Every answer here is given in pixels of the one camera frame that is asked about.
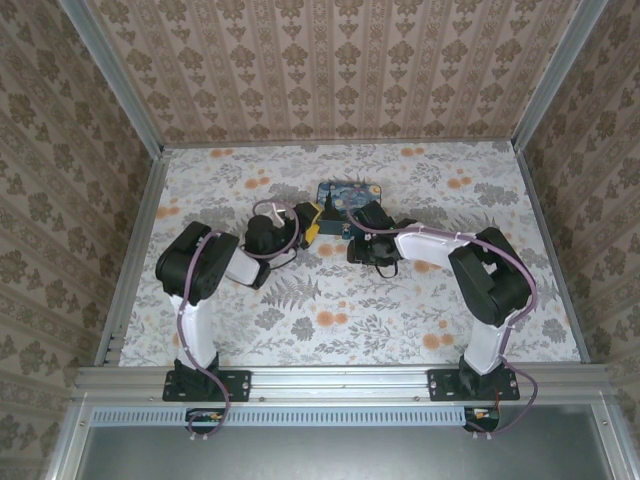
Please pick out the small blue padlock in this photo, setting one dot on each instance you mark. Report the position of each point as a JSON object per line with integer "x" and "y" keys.
{"x": 345, "y": 231}

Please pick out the starry night painted tin box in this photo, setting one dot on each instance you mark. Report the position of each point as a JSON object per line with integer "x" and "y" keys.
{"x": 340, "y": 195}

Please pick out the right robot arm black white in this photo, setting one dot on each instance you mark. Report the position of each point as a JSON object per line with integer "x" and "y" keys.
{"x": 490, "y": 280}

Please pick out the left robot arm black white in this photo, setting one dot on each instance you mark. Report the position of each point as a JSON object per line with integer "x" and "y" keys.
{"x": 195, "y": 265}

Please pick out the floral patterned table cover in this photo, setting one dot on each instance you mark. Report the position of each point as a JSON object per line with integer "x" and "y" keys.
{"x": 300, "y": 325}

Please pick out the grey metal panel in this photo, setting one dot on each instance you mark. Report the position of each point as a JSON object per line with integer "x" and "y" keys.
{"x": 340, "y": 455}

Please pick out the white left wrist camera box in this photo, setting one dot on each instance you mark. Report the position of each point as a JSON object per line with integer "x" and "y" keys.
{"x": 276, "y": 214}

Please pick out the aluminium side rail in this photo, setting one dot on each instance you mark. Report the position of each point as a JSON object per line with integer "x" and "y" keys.
{"x": 140, "y": 240}
{"x": 534, "y": 200}

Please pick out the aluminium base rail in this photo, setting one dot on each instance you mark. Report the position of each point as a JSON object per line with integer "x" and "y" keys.
{"x": 340, "y": 382}

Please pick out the aluminium frame post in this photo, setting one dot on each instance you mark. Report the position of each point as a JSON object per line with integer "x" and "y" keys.
{"x": 555, "y": 70}
{"x": 115, "y": 80}

